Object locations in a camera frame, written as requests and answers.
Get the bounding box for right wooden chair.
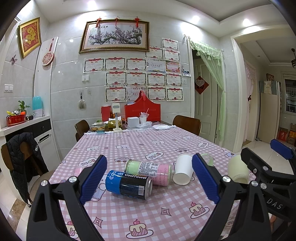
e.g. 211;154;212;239
173;115;201;136

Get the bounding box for pink checkered tablecloth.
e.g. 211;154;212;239
50;127;235;240

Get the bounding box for wooden chair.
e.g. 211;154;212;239
74;120;90;142
173;115;201;136

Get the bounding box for black jacket on chair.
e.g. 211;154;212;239
6;132;49;205

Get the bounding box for pink green towel canister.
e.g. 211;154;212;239
125;160;173;186

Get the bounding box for white paper cup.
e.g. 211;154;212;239
173;154;194;185

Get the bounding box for plum blossom framed painting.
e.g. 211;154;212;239
79;18;149;53

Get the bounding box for white refrigerator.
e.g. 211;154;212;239
257;81;280;143

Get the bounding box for red planter with plants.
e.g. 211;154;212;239
6;100;30;126

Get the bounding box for left wooden chair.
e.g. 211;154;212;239
74;120;90;142

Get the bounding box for white desk lamp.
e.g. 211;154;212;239
112;103;122;132

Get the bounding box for clear green glass cup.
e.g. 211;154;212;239
201;153;214;166

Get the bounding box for white door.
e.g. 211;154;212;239
194;58;219;143

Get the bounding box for blue CoolTowel can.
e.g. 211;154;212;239
105;170;152;200

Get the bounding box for plastic cup with straw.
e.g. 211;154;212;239
139;109;149;124

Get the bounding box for light blue humidifier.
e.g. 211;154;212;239
32;96;44;118

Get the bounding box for cream yellow cup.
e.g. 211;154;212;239
228;155;249;184

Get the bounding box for gold framed red picture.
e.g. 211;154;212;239
18;17;42;58

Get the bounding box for white square box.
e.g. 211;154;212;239
127;117;140;128

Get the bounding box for green door curtain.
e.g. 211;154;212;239
188;38;227;145

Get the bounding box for round pink wall ornament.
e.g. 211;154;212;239
42;38;54;66

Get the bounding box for red gift box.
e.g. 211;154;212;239
125;90;161;122

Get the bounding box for red diamond door decoration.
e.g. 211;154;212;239
194;76;209;94

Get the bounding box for white side cabinet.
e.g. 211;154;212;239
1;115;60;171

